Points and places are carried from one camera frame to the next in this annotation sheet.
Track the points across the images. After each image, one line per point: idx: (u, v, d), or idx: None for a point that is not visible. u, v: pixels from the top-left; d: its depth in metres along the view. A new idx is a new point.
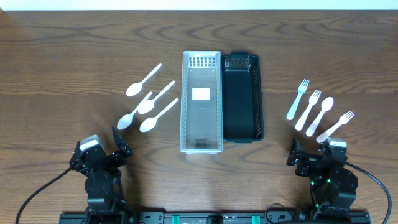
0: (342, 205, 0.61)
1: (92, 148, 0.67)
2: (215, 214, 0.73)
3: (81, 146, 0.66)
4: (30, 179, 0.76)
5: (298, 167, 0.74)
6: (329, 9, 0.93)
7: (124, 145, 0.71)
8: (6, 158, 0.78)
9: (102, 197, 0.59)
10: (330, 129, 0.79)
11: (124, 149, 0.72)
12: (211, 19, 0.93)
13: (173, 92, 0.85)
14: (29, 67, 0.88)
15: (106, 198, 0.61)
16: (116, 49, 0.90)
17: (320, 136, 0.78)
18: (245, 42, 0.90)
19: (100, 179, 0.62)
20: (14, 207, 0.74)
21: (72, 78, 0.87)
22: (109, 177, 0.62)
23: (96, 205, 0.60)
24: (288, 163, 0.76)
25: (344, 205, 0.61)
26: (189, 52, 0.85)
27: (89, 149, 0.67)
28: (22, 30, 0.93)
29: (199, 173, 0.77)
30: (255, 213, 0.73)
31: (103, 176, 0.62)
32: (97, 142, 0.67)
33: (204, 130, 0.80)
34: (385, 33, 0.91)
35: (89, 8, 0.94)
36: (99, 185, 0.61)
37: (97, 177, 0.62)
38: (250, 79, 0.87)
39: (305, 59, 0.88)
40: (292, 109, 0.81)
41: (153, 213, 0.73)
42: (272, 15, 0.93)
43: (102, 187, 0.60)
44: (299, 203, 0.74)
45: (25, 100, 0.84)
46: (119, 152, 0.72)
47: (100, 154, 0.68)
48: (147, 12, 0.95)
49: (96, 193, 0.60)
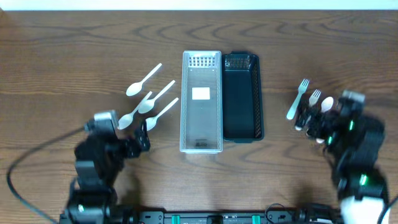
0: (367, 151, 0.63)
1: (104, 121, 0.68)
2: (215, 214, 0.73)
3: (95, 117, 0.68)
4: (29, 179, 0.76)
5: (308, 127, 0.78)
6: (329, 9, 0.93)
7: (140, 137, 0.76)
8: (5, 158, 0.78)
9: (88, 162, 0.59)
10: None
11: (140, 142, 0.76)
12: (211, 19, 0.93)
13: (173, 92, 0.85)
14: (28, 67, 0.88)
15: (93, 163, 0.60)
16: (116, 48, 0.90)
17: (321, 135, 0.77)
18: (245, 42, 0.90)
19: (89, 147, 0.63)
20: (13, 208, 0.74)
21: (71, 78, 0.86)
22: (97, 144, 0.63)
23: (84, 172, 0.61)
24: (296, 126, 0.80)
25: (369, 153, 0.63)
26: (189, 51, 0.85)
27: (100, 121, 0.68)
28: (22, 30, 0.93)
29: (199, 173, 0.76)
30: (256, 213, 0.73)
31: (92, 143, 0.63)
32: (109, 117, 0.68)
33: (204, 129, 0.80)
34: (385, 33, 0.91)
35: (89, 8, 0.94)
36: (87, 152, 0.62)
37: (87, 144, 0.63)
38: (250, 79, 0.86)
39: (305, 59, 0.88)
40: (292, 109, 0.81)
41: (153, 213, 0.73)
42: (272, 15, 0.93)
43: (91, 153, 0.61)
44: (300, 203, 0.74)
45: (24, 100, 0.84)
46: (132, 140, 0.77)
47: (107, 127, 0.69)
48: (147, 12, 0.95)
49: (84, 157, 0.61)
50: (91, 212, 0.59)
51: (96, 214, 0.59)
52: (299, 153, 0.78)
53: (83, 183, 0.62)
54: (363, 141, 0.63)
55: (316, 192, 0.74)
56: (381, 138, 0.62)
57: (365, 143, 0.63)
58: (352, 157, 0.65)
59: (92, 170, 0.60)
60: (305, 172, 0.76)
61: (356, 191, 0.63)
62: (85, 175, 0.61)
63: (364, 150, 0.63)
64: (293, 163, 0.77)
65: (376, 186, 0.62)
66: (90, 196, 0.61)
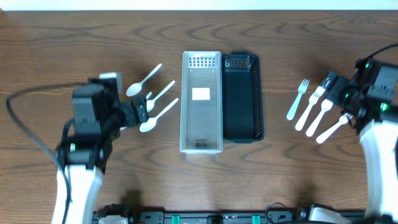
0: (384, 85, 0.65)
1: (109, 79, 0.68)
2: (215, 214, 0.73)
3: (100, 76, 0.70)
4: (30, 179, 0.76)
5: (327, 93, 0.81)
6: (329, 9, 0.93)
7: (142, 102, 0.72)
8: (6, 159, 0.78)
9: (88, 98, 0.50)
10: (330, 129, 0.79)
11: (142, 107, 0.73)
12: (211, 19, 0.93)
13: (173, 93, 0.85)
14: (28, 67, 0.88)
15: (95, 101, 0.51)
16: (116, 49, 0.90)
17: (320, 136, 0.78)
18: (245, 42, 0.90)
19: (91, 85, 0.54)
20: (14, 208, 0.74)
21: (72, 78, 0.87)
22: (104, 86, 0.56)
23: (81, 109, 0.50)
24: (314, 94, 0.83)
25: (387, 83, 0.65)
26: (189, 52, 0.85)
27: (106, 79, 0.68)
28: (22, 30, 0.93)
29: (199, 173, 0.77)
30: (255, 213, 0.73)
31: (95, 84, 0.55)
32: (115, 76, 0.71)
33: (204, 130, 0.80)
34: (385, 33, 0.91)
35: (89, 8, 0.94)
36: (86, 89, 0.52)
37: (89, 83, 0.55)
38: (250, 79, 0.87)
39: (305, 59, 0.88)
40: (292, 109, 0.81)
41: (153, 213, 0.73)
42: (272, 15, 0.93)
43: (92, 90, 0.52)
44: (299, 203, 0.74)
45: (24, 100, 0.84)
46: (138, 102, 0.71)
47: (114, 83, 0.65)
48: (147, 12, 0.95)
49: (81, 94, 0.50)
50: (86, 114, 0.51)
51: (92, 119, 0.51)
52: (299, 153, 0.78)
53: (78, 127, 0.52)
54: (379, 79, 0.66)
55: (316, 192, 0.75)
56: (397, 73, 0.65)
57: (381, 83, 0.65)
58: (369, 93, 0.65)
59: (91, 110, 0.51)
60: (305, 172, 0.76)
61: (374, 111, 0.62)
62: (82, 116, 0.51)
63: (380, 90, 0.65)
64: (293, 163, 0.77)
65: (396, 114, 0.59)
66: (81, 148, 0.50)
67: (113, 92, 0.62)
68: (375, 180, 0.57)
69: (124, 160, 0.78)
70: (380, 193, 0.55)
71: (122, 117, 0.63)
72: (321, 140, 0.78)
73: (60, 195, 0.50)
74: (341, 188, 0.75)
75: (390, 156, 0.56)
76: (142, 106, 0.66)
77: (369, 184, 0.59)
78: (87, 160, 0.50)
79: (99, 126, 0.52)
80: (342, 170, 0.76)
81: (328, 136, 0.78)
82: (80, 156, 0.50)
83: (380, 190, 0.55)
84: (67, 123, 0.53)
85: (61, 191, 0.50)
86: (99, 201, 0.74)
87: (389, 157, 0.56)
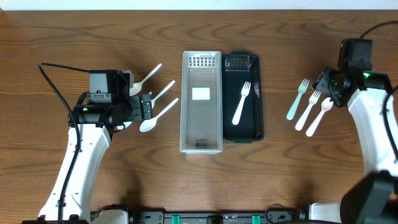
0: (361, 58, 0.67)
1: (128, 74, 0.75)
2: (215, 214, 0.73)
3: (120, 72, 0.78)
4: (30, 179, 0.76)
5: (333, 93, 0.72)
6: (330, 9, 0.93)
7: (147, 100, 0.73)
8: (6, 158, 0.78)
9: (104, 71, 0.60)
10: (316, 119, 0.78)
11: (147, 104, 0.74)
12: (211, 19, 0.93)
13: (173, 93, 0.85)
14: (29, 67, 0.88)
15: (109, 76, 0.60)
16: (116, 49, 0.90)
17: (323, 147, 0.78)
18: (245, 42, 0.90)
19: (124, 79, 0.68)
20: (15, 207, 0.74)
21: (71, 78, 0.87)
22: (118, 72, 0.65)
23: (97, 81, 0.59)
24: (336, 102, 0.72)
25: (366, 57, 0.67)
26: (189, 52, 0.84)
27: (129, 73, 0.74)
28: (21, 30, 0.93)
29: (199, 173, 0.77)
30: (255, 213, 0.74)
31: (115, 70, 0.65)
32: (129, 72, 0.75)
33: (204, 130, 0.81)
34: (386, 33, 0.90)
35: (89, 7, 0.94)
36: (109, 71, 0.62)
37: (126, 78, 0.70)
38: (256, 76, 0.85)
39: (304, 59, 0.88)
40: (293, 109, 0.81)
41: (153, 213, 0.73)
42: (272, 15, 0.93)
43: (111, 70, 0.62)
44: (299, 203, 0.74)
45: (25, 101, 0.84)
46: (142, 103, 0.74)
47: (127, 77, 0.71)
48: (147, 11, 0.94)
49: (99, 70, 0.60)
50: (101, 86, 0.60)
51: (106, 91, 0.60)
52: (299, 153, 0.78)
53: (90, 97, 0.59)
54: (357, 53, 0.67)
55: (316, 192, 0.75)
56: (366, 55, 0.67)
57: (359, 58, 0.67)
58: (349, 63, 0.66)
59: (104, 83, 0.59)
60: (304, 172, 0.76)
61: (359, 81, 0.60)
62: (96, 88, 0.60)
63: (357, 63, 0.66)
64: (293, 163, 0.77)
65: (378, 81, 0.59)
66: (91, 110, 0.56)
67: (127, 84, 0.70)
68: (366, 148, 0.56)
69: (124, 159, 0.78)
70: (374, 160, 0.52)
71: (129, 105, 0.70)
72: (310, 134, 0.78)
73: (71, 144, 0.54)
74: (341, 188, 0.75)
75: (378, 118, 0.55)
76: (148, 103, 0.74)
77: (364, 148, 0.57)
78: (96, 120, 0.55)
79: (111, 96, 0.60)
80: (342, 170, 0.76)
81: (316, 126, 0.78)
82: (91, 117, 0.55)
83: (373, 157, 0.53)
84: (84, 94, 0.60)
85: (71, 142, 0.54)
86: (99, 201, 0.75)
87: (375, 117, 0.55)
